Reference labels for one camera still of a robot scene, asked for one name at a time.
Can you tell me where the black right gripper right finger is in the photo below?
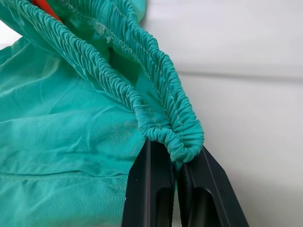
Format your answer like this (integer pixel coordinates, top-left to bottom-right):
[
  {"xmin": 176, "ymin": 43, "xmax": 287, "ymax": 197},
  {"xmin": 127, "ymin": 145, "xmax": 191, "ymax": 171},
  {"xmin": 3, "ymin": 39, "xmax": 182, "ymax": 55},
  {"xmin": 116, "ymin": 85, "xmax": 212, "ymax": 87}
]
[{"xmin": 177, "ymin": 146, "xmax": 250, "ymax": 227}]

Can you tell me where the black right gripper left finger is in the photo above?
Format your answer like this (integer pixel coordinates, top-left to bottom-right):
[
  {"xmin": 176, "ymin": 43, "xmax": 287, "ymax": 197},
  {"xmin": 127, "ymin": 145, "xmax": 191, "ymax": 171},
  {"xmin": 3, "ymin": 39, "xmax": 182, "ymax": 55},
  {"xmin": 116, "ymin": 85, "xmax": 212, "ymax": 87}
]
[{"xmin": 121, "ymin": 138, "xmax": 178, "ymax": 227}]

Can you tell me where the green fabric garment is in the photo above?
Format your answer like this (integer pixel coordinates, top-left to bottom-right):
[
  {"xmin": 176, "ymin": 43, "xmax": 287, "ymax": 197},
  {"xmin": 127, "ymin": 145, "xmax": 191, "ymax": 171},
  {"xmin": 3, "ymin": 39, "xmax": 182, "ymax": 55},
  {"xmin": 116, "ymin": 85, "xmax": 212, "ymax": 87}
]
[{"xmin": 0, "ymin": 0, "xmax": 205, "ymax": 227}]

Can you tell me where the red object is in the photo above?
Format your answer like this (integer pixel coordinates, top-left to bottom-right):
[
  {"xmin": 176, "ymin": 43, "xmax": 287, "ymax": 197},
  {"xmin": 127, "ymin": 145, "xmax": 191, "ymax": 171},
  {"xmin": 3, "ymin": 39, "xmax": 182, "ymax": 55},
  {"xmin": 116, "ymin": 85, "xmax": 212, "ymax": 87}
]
[{"xmin": 30, "ymin": 0, "xmax": 64, "ymax": 24}]

